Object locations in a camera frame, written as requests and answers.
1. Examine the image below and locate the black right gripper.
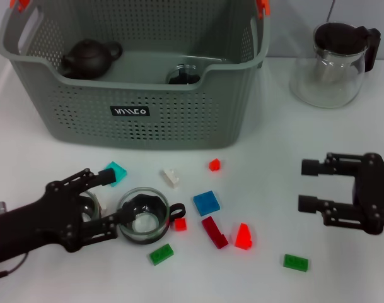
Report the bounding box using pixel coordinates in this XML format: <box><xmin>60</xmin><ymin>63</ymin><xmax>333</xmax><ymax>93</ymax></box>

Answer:
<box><xmin>298</xmin><ymin>153</ymin><xmax>384</xmax><ymax>236</ymax></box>

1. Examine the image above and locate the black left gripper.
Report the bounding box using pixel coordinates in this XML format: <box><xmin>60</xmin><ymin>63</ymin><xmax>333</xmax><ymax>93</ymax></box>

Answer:
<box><xmin>0</xmin><ymin>169</ymin><xmax>134</xmax><ymax>266</ymax></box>

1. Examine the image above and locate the glass teacup black holder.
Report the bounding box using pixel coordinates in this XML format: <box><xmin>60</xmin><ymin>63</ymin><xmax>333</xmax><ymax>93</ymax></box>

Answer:
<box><xmin>78</xmin><ymin>189</ymin><xmax>103</xmax><ymax>222</ymax></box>
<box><xmin>165</xmin><ymin>64</ymin><xmax>202</xmax><ymax>85</ymax></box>
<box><xmin>116</xmin><ymin>186</ymin><xmax>186</xmax><ymax>246</ymax></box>

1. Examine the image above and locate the grey perforated plastic storage bin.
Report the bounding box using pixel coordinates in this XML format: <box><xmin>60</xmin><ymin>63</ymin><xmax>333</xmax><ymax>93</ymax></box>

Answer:
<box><xmin>0</xmin><ymin>0</ymin><xmax>271</xmax><ymax>151</ymax></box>

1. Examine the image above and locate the teal square toy brick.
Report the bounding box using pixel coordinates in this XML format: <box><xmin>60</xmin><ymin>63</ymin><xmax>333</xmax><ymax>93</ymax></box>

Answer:
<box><xmin>103</xmin><ymin>161</ymin><xmax>129</xmax><ymax>187</ymax></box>

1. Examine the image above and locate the green two-stud brick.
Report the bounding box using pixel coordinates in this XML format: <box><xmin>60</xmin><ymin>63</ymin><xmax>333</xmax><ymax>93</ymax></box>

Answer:
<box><xmin>282</xmin><ymin>253</ymin><xmax>309</xmax><ymax>271</ymax></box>
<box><xmin>149</xmin><ymin>244</ymin><xmax>175</xmax><ymax>266</ymax></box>

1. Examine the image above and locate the bright red wedge brick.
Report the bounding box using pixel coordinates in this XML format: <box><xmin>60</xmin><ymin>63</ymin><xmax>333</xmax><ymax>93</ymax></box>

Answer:
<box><xmin>234</xmin><ymin>222</ymin><xmax>254</xmax><ymax>250</ymax></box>

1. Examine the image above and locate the blue square four-stud brick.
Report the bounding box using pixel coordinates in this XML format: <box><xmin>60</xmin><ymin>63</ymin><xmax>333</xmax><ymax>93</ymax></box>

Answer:
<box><xmin>192</xmin><ymin>190</ymin><xmax>221</xmax><ymax>217</ymax></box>

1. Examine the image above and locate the dark red long brick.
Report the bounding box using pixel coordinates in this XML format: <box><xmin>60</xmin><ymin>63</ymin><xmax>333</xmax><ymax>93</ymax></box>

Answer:
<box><xmin>201</xmin><ymin>216</ymin><xmax>230</xmax><ymax>250</ymax></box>

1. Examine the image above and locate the black ceramic teapot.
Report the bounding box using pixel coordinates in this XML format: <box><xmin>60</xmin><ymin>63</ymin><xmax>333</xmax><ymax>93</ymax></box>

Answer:
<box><xmin>59</xmin><ymin>38</ymin><xmax>123</xmax><ymax>80</ymax></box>

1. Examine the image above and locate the glass pitcher black lid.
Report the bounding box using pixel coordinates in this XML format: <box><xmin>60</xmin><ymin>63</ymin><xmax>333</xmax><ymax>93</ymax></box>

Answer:
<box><xmin>288</xmin><ymin>21</ymin><xmax>382</xmax><ymax>110</ymax></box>

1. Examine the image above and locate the left gripper dark cable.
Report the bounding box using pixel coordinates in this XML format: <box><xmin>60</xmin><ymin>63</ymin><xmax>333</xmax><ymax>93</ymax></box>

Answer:
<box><xmin>0</xmin><ymin>252</ymin><xmax>30</xmax><ymax>282</ymax></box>

